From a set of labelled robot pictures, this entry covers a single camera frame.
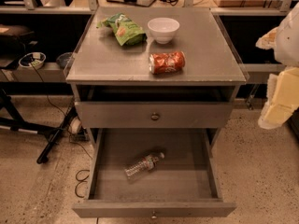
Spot clear plastic water bottle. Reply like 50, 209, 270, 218
124, 152, 165, 179

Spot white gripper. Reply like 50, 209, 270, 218
255, 3, 299, 130

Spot black floor cable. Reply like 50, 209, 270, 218
74, 169, 92, 199

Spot orange soda can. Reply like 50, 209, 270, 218
149, 51, 186, 75

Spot black stand legs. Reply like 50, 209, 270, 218
0, 89, 77, 164

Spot grey drawer cabinet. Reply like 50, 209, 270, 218
66, 7, 247, 145

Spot open middle drawer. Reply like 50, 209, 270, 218
73, 129, 235, 218

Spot green chip bag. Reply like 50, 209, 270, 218
97, 13, 147, 46

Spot dark round dish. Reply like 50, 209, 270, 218
56, 52, 73, 68

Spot closed top drawer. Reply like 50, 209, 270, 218
75, 102, 233, 128

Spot white bowl with cables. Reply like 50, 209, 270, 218
19, 52, 46, 69

